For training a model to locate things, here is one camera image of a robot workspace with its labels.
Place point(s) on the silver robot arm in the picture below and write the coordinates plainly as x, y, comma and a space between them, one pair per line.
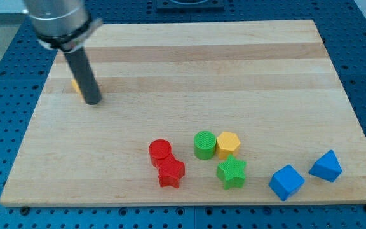
61, 24

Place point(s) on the green cylinder block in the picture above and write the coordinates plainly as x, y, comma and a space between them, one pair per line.
204, 145

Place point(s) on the red cylinder block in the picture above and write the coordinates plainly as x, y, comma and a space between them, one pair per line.
158, 150

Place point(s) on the wooden board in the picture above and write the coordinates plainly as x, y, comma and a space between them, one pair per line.
270, 82

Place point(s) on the yellow hexagon block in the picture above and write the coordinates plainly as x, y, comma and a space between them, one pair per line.
228, 143

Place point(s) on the red star block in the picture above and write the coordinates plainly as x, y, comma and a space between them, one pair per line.
170, 171

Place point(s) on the green star block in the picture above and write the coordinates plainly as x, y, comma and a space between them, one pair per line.
232, 172

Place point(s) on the yellow block behind rod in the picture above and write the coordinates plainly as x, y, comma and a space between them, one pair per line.
76, 86

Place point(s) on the dark grey pointer rod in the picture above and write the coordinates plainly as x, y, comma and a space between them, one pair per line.
84, 76

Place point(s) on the blue cube block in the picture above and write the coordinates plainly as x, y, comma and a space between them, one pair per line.
286, 182

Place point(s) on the blue triangle block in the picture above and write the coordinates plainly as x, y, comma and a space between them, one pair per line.
327, 167

